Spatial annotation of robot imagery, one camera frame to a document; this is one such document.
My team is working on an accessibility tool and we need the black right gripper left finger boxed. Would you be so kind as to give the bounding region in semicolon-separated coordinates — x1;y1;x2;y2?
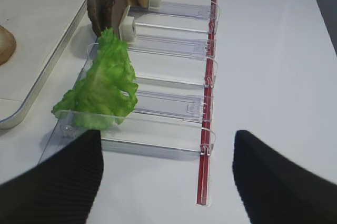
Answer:
1;130;103;223

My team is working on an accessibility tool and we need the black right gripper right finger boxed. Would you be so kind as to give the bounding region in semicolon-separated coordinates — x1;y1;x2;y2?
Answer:
232;130;336;223

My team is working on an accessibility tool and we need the green lettuce leaf in rack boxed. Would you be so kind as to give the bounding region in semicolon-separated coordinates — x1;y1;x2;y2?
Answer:
52;28;138;130

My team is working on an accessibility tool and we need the bread bun on tray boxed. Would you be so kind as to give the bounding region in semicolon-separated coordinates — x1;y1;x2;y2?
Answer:
0;26;16;65

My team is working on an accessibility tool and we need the brown meat patty rear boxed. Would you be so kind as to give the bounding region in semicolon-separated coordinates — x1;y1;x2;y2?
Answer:
87;0;104;37

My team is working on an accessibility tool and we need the brown meat patty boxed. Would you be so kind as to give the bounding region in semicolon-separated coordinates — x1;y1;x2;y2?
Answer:
103;0;128;38
87;0;104;37

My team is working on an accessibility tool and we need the brown meat patty front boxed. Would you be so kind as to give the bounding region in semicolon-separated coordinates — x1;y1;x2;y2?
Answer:
103;0;128;38

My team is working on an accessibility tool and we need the clear acrylic right rack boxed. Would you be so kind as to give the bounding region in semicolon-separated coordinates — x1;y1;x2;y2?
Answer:
41;0;211;160

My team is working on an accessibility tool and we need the white pusher block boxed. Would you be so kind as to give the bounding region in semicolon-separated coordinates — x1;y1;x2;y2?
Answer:
118;16;136;43

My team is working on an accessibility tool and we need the white metal tray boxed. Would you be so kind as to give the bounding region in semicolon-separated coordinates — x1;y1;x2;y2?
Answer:
1;0;86;129

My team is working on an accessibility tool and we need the red rail strip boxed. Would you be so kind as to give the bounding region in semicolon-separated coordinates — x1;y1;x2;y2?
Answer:
196;0;217;206

